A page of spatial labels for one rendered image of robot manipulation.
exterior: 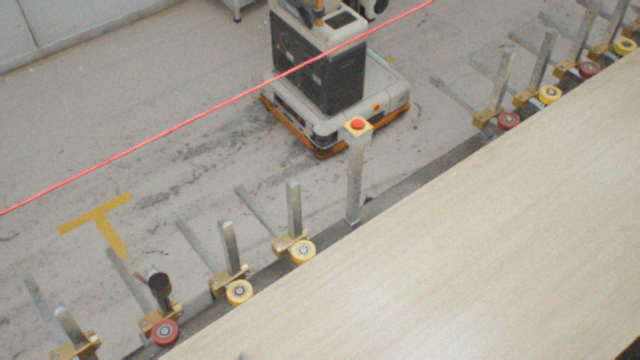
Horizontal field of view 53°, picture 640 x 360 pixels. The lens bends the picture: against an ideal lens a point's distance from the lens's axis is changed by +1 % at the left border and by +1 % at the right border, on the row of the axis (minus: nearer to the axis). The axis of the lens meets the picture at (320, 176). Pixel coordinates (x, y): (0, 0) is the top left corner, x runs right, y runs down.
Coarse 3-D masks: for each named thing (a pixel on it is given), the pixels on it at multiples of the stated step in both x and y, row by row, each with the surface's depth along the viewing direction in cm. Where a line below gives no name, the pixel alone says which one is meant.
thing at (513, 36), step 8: (512, 32) 294; (512, 40) 294; (520, 40) 290; (528, 40) 289; (528, 48) 289; (536, 48) 286; (552, 56) 282; (552, 64) 282; (568, 72) 277; (576, 72) 275; (576, 80) 275; (584, 80) 272
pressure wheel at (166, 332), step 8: (160, 320) 193; (168, 320) 193; (152, 328) 191; (160, 328) 191; (168, 328) 191; (176, 328) 191; (152, 336) 189; (160, 336) 189; (168, 336) 189; (176, 336) 190; (160, 344) 189; (168, 344) 189
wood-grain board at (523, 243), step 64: (512, 128) 246; (576, 128) 246; (448, 192) 225; (512, 192) 225; (576, 192) 225; (320, 256) 208; (384, 256) 208; (448, 256) 208; (512, 256) 208; (576, 256) 208; (256, 320) 193; (320, 320) 193; (384, 320) 193; (448, 320) 193; (512, 320) 193; (576, 320) 193
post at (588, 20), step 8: (592, 0) 255; (600, 0) 254; (592, 8) 257; (584, 16) 261; (592, 16) 259; (584, 24) 263; (592, 24) 264; (584, 32) 265; (576, 40) 270; (584, 40) 269; (576, 48) 272; (576, 56) 274; (560, 80) 287; (568, 80) 285
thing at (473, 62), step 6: (474, 60) 286; (474, 66) 285; (480, 66) 283; (486, 66) 283; (480, 72) 284; (486, 72) 281; (492, 72) 280; (492, 78) 280; (510, 84) 275; (510, 90) 274; (516, 90) 273; (522, 90) 273; (528, 102) 269; (534, 102) 268; (540, 102) 268; (534, 108) 268; (540, 108) 265
